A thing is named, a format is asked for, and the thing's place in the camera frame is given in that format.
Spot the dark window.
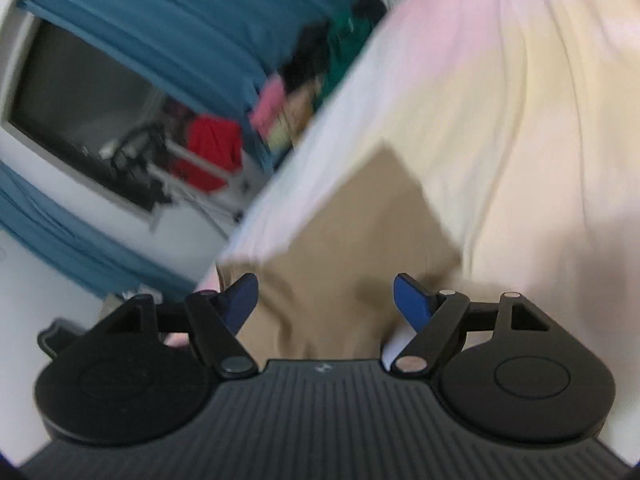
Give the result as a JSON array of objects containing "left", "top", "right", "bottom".
[{"left": 0, "top": 12, "right": 173, "bottom": 223}]

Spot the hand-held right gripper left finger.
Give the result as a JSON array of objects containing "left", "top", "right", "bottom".
[{"left": 101, "top": 272, "right": 259, "bottom": 380}]

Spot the pink garment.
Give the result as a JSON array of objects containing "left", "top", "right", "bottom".
[{"left": 249, "top": 75, "right": 288, "bottom": 136}]

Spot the wide blue curtain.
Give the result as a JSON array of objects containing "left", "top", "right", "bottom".
[{"left": 17, "top": 0, "right": 361, "bottom": 173}]

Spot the tan crumpled garment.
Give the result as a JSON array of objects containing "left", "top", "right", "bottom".
[{"left": 287, "top": 80, "right": 323, "bottom": 133}]

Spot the red garment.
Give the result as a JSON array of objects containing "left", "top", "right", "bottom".
[{"left": 170, "top": 114, "right": 245, "bottom": 192}]

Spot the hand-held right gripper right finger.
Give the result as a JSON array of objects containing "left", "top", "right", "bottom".
[{"left": 390, "top": 272, "right": 551, "bottom": 376}]

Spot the narrow blue curtain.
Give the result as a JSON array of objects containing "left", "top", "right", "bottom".
[{"left": 0, "top": 162, "right": 201, "bottom": 301}]

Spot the black garment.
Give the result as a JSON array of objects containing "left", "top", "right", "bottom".
[{"left": 280, "top": 25, "right": 333, "bottom": 96}]

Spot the tan printed t-shirt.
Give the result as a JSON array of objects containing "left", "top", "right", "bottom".
[{"left": 215, "top": 142, "right": 463, "bottom": 361}]

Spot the pastel tie-dye bed sheet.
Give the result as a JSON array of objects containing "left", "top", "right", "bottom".
[{"left": 165, "top": 0, "right": 640, "bottom": 456}]

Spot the standing garment steamer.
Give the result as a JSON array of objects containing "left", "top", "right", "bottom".
[{"left": 100, "top": 122, "right": 251, "bottom": 241}]

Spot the yellow-green garment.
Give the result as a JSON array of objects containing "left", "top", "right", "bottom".
[{"left": 267, "top": 120, "right": 296, "bottom": 153}]

